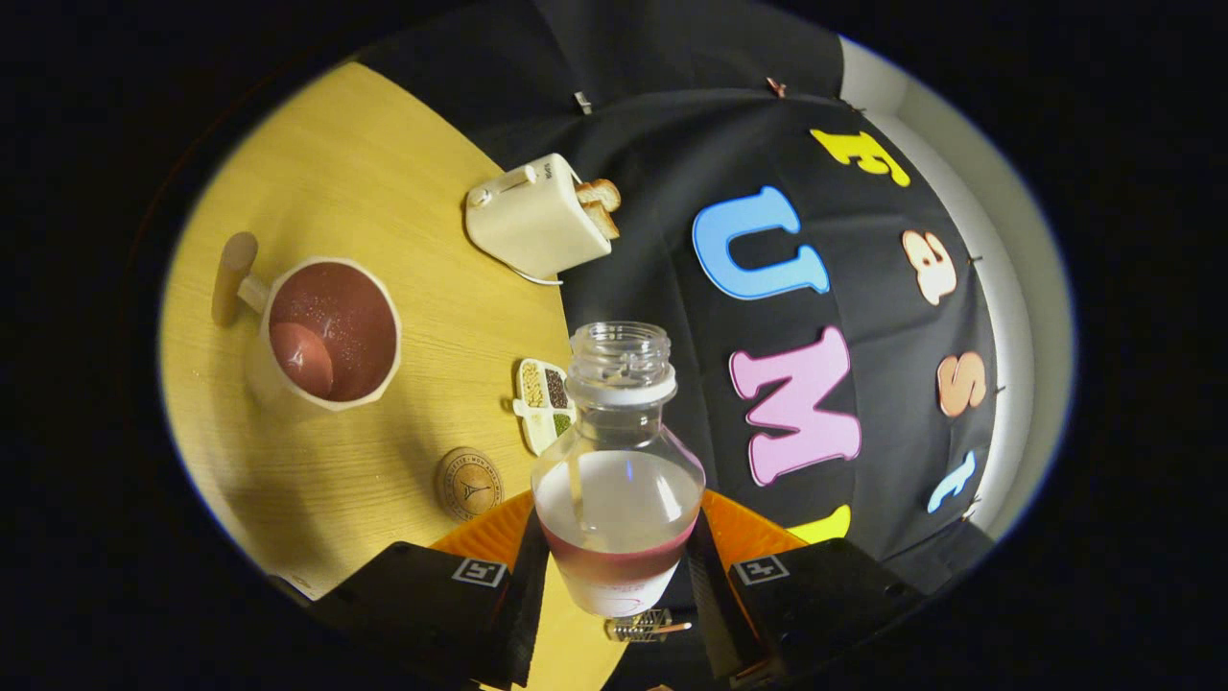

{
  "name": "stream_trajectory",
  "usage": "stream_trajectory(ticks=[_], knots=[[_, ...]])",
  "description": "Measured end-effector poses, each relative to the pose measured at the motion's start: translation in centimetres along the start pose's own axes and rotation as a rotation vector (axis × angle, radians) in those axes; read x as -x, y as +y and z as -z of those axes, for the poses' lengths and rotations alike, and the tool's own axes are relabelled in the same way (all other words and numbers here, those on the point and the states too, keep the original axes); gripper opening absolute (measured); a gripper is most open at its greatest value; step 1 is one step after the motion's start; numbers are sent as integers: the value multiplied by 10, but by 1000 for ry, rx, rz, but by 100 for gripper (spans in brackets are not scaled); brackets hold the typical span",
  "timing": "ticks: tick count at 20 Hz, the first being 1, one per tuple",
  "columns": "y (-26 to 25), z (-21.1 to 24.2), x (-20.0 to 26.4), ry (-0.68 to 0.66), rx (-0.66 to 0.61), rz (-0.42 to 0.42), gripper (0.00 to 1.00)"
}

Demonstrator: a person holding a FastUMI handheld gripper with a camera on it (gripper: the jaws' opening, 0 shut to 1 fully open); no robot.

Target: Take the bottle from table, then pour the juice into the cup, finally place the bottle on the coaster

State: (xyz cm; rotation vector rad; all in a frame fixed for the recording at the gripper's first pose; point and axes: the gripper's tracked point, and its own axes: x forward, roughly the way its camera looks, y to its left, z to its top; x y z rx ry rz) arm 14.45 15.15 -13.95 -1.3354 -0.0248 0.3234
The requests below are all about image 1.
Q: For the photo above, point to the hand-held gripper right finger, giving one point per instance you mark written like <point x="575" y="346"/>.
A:
<point x="712" y="614"/>

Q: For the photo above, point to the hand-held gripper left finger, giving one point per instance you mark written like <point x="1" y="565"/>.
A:
<point x="523" y="614"/>

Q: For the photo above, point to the round cork coaster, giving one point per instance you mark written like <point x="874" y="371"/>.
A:
<point x="468" y="485"/>

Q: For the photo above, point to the clear juice bottle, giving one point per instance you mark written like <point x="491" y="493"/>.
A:
<point x="619" y="499"/>

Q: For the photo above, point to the white divided seasoning dish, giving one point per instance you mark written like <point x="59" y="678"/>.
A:
<point x="537" y="417"/>

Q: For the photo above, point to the white toaster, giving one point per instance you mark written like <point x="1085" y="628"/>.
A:
<point x="532" y="221"/>

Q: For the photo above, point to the toast slice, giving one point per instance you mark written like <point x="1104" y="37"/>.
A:
<point x="600" y="192"/>
<point x="602" y="223"/>

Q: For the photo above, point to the wooden table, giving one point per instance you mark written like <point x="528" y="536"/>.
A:
<point x="384" y="173"/>

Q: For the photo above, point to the black backdrop cloth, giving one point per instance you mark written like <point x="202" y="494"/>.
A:
<point x="672" y="144"/>

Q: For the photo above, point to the silver cloth clip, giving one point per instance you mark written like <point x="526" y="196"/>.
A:
<point x="582" y="102"/>

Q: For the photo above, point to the red cloth clip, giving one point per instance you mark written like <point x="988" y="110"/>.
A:
<point x="775" y="86"/>

